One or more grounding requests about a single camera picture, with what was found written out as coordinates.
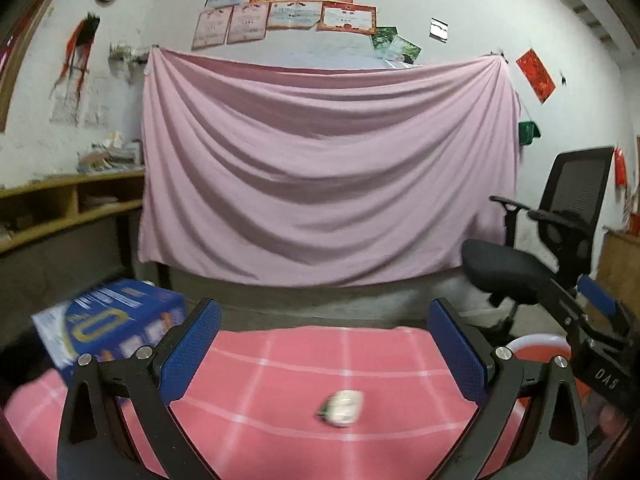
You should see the pink checked tablecloth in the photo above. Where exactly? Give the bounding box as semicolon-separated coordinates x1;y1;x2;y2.
2;325;531;480

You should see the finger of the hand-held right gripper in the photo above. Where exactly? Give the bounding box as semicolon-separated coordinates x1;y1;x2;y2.
576;274;637;333
542;277;595;350

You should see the green photo print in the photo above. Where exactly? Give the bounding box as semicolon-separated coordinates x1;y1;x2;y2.
371;26;398;51
386;35;422;66

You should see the wooden window frame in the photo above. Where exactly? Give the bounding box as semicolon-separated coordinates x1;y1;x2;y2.
0;5;53;133

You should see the group of wall certificates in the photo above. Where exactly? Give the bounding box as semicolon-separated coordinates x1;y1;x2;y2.
191;0;412;51

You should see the pink hanging sheet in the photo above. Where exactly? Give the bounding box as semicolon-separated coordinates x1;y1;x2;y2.
137;46;523;288

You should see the white green paper ball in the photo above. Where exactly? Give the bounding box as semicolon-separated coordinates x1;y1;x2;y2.
315;389;366;429

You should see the wooden cabinet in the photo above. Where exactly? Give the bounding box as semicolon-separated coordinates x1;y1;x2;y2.
597;230;640;303

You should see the red basin with white rim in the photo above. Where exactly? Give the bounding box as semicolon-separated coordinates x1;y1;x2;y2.
505;334;601;466

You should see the stack of papers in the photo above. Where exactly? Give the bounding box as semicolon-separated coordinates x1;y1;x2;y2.
77;132;145;175

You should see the red hanging ornament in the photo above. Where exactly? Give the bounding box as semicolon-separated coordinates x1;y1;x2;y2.
615;147;629;191

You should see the black office chair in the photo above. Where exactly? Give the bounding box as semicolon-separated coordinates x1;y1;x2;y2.
460;146;616;343

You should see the red paper wall decoration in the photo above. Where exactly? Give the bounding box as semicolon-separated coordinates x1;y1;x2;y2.
516;49;557;105

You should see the blue cardboard box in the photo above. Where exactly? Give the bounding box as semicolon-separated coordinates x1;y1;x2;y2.
31;279;187;386

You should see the wooden shelf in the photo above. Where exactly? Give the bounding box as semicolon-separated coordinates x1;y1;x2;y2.
0;170;146;256

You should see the green hanging bag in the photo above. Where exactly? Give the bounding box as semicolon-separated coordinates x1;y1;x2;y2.
518;120;542;147

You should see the red tassel ornament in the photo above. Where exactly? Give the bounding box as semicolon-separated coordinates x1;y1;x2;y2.
50;12;101;102

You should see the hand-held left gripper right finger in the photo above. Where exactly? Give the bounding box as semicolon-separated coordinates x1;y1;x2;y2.
427;297;590;480

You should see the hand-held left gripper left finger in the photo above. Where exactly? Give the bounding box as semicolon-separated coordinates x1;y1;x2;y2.
56;297;223;480

